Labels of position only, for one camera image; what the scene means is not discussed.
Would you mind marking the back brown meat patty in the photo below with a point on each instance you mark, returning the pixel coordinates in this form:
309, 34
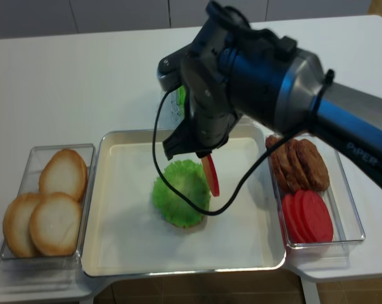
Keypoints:
276, 168

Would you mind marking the front brown meat patty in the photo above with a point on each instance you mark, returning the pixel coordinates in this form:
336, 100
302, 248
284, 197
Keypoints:
313, 165

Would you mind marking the cream metal tray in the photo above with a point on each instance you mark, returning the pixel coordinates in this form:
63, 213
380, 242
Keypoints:
127, 236

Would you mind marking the white table leg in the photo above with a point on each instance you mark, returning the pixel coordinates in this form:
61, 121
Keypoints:
310, 292

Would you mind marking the red tomato slice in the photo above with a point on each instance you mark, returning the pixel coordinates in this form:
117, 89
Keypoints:
316, 218
296, 208
289, 219
211, 175

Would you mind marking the left bun half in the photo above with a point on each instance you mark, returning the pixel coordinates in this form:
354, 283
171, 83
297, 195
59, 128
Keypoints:
16, 225

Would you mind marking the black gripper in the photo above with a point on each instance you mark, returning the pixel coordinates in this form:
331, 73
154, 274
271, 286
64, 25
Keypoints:
210, 117

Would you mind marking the green lettuce leaf on bun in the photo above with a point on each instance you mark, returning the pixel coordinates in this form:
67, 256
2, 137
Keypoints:
189, 179

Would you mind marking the back bun half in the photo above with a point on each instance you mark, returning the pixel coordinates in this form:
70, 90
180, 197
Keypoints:
65, 173

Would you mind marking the green lettuce leaves in bin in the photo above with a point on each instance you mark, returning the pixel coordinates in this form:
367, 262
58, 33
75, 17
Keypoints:
180, 96

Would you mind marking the front bun half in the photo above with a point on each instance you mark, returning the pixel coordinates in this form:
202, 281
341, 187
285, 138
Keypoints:
54, 225

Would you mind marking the brown meat patty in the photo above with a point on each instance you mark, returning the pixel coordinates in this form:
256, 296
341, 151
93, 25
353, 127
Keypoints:
276, 168
295, 164
286, 178
313, 165

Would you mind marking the clear bin with lettuce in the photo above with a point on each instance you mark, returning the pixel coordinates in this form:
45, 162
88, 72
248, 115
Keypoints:
177, 112

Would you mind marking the clear bin with patties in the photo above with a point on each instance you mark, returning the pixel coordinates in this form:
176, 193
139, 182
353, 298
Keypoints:
348, 230

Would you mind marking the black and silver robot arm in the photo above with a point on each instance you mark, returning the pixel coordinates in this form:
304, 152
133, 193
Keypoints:
231, 70

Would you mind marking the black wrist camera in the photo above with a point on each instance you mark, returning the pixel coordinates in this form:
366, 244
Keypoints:
169, 70

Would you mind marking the clear bin with buns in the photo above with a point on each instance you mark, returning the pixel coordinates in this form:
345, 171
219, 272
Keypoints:
38, 158

